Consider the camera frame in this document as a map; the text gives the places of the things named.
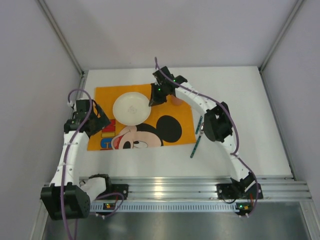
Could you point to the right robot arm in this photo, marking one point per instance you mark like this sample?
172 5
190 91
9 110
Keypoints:
218 127

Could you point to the aluminium frame post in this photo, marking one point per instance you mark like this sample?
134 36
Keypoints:
289 20
60 35

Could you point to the cream round plate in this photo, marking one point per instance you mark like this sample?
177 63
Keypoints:
131 108

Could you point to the right aluminium frame post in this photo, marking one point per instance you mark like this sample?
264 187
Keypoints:
289 20

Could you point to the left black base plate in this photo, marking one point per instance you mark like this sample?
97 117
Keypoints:
121 189

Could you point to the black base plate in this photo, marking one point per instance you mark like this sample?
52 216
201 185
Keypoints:
232 191
121 189

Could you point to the aluminium mounting rail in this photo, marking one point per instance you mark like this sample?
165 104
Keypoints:
274 189

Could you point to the green handled spoon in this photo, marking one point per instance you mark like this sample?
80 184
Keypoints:
201 131

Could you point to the perforated cable duct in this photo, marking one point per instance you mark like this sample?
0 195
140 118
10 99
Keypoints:
170 207

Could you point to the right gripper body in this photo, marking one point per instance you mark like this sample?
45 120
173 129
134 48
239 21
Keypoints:
157 93

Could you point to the pink plastic cup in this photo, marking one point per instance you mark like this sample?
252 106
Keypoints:
176 101

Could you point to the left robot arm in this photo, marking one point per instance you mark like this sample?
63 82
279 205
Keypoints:
67 197

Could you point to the green handled fork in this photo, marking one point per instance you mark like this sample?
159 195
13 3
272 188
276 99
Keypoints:
199 125

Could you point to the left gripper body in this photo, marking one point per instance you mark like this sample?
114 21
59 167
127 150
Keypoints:
93 119

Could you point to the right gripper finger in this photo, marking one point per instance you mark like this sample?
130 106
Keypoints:
158 100
154 95

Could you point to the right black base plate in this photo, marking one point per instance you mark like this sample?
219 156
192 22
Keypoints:
232 191

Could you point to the left aluminium frame post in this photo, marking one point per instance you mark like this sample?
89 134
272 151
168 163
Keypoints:
60 35

